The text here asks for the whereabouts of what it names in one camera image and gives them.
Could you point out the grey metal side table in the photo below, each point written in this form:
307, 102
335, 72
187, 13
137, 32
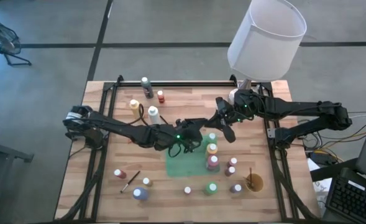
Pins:
2, 152

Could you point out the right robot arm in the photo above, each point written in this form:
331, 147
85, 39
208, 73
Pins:
294, 107

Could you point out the large grey paint bottle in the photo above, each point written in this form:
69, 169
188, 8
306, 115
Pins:
147, 90

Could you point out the silver-ferruled paintbrush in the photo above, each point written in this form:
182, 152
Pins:
130, 181

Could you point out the black floor fan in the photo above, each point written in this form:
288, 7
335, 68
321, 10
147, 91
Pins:
1, 37

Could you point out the large red paint bottle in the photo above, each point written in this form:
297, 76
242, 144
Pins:
213, 162

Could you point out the large blue paint bottle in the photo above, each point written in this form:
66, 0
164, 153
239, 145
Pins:
140, 193

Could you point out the teal translucent plastic bin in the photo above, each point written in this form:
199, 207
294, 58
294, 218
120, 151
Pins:
185, 165

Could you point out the small yellow paint bottle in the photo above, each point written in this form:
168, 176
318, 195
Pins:
146, 182

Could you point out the black aluminium table frame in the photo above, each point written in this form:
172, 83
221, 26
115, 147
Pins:
201, 83

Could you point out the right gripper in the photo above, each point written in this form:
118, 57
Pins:
232, 113

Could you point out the amber plastic cup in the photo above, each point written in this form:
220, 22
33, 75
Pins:
258, 185

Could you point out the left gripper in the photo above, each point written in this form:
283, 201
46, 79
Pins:
189, 137

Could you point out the small maroon paint bottle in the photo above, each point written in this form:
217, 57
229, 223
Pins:
230, 170

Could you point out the black keyboard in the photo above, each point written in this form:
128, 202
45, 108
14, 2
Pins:
353, 199

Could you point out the white printed paper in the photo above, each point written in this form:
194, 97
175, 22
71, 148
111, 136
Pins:
321, 186

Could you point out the large green paint bottle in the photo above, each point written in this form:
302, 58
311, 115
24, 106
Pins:
211, 188
212, 137

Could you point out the long dark paintbrush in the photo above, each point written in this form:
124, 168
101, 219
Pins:
250, 177

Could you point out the white-shaded table lamp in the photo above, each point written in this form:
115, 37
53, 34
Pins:
263, 46

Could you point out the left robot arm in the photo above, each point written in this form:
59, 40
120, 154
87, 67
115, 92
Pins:
123, 129

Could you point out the small pink paint bottle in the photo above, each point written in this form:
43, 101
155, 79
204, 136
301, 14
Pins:
232, 161

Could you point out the small purple paint bottle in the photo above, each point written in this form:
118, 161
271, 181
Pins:
236, 188

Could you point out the large white paint bottle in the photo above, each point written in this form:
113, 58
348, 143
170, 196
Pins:
154, 115

